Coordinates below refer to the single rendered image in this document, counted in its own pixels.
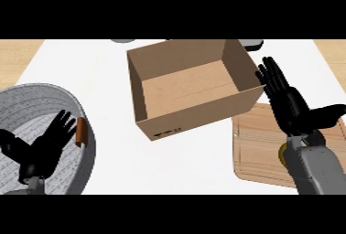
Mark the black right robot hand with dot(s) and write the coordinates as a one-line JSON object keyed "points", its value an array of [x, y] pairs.
{"points": [[289, 100]]}

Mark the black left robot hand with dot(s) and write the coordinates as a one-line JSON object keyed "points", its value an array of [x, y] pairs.
{"points": [[48, 143]]}

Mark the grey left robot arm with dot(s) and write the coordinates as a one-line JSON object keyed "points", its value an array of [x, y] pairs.
{"points": [[31, 186]]}

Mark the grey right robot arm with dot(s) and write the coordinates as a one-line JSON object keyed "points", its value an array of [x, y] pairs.
{"points": [[312, 164]]}

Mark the wooden cutting board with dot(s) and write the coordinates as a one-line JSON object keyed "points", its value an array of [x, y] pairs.
{"points": [[256, 146]]}

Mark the yellow lemon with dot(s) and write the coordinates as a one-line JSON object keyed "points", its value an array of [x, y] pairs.
{"points": [[281, 154]]}

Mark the open cardboard box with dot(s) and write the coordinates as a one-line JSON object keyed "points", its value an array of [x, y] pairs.
{"points": [[190, 85]]}

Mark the large grey pot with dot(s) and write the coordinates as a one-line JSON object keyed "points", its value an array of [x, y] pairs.
{"points": [[27, 103]]}

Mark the dark grey appliance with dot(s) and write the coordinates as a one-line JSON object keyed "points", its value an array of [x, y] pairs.
{"points": [[252, 44]]}

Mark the grey round object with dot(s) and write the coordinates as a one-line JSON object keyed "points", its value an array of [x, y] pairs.
{"points": [[122, 40]]}

